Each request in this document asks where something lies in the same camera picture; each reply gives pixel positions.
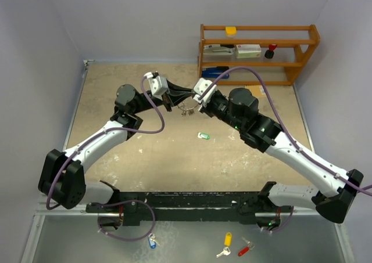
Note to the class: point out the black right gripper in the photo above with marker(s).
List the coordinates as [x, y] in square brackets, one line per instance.
[206, 109]

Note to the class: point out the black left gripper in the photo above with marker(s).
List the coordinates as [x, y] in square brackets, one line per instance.
[170, 99]

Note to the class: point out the metal keyring with keys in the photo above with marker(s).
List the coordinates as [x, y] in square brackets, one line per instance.
[186, 111]

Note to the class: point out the green tag key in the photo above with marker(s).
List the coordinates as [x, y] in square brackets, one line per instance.
[204, 136]

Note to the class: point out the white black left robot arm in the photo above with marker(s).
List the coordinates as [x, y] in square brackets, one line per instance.
[63, 174]

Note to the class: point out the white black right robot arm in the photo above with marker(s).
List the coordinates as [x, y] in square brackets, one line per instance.
[333, 189]

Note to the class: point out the blue stapler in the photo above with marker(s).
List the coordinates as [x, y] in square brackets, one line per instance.
[213, 72]

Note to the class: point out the beige stapler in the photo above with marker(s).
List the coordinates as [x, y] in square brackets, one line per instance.
[219, 49]

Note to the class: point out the white staples box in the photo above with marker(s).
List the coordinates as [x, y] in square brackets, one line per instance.
[244, 51]

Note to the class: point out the wooden three-tier shelf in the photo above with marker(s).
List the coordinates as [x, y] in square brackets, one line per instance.
[284, 47]

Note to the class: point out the red black stamp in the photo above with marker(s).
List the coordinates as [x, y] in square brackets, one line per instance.
[269, 53]

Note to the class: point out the yellow tape measure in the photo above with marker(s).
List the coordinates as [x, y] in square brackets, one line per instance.
[230, 31]

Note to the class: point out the yellow tag key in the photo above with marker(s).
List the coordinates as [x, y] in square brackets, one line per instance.
[227, 243]

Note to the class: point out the red tag key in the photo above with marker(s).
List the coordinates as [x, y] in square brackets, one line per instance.
[248, 247]

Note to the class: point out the blue tag key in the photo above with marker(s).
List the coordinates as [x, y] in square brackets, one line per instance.
[153, 242]

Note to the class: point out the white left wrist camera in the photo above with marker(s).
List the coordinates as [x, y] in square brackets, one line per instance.
[158, 84]

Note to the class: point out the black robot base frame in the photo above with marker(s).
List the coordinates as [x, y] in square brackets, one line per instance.
[241, 207]

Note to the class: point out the aluminium rail frame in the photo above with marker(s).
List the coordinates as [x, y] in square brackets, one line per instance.
[40, 213]

